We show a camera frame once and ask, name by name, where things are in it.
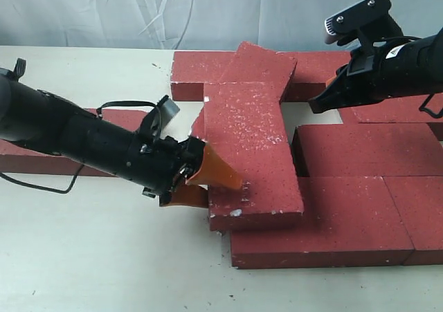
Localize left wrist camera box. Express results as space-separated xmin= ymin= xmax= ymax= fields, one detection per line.
xmin=157 ymin=95 xmax=180 ymax=129

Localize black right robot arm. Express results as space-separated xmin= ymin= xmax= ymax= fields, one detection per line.
xmin=308 ymin=32 xmax=442 ymax=119

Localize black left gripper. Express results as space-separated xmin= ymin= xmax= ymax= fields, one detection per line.
xmin=127 ymin=136 xmax=243 ymax=208

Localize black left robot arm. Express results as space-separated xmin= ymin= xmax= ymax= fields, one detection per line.
xmin=1 ymin=59 xmax=243 ymax=208

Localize red brick with chipped corner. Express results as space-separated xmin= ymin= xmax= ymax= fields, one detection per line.
xmin=199 ymin=82 xmax=304 ymax=231

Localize light blue backdrop cloth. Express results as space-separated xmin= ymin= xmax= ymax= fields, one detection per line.
xmin=1 ymin=0 xmax=442 ymax=51

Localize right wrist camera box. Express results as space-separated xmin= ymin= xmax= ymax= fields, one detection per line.
xmin=324 ymin=0 xmax=404 ymax=46

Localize red brick third row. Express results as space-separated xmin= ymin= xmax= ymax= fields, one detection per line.
xmin=292 ymin=123 xmax=442 ymax=177

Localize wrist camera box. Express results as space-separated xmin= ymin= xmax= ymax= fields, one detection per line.
xmin=324 ymin=0 xmax=404 ymax=46
xmin=157 ymin=95 xmax=180 ymax=129

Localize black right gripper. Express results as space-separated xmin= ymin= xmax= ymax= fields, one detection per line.
xmin=307 ymin=45 xmax=388 ymax=114

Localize red brick second row right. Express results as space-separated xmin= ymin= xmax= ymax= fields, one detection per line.
xmin=338 ymin=95 xmax=442 ymax=141

